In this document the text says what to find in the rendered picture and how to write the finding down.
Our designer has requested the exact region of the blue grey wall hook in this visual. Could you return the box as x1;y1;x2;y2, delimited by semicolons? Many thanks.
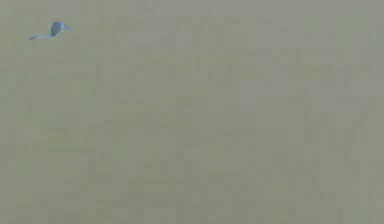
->
28;21;74;41

